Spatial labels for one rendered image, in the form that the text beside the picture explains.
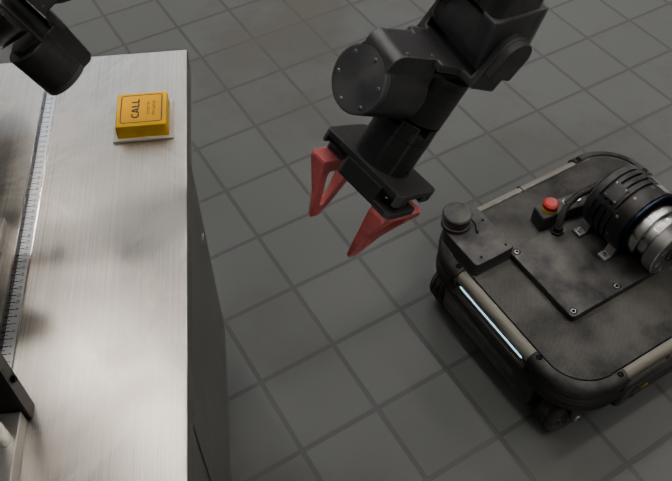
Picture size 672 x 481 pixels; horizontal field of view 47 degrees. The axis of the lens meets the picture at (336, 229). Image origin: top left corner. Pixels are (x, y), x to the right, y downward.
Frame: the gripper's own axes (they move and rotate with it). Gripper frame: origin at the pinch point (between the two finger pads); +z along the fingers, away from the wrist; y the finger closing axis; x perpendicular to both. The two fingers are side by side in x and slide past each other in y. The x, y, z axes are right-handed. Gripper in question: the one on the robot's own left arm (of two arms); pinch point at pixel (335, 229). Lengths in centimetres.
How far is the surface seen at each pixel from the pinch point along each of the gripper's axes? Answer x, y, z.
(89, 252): -4.4, -23.8, 25.1
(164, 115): 12.0, -36.5, 14.6
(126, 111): 9.3, -40.6, 16.9
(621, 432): 109, 39, 51
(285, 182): 111, -71, 70
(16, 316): -14.0, -21.1, 30.4
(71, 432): -17.3, -4.5, 29.4
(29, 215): -5.9, -34.0, 27.9
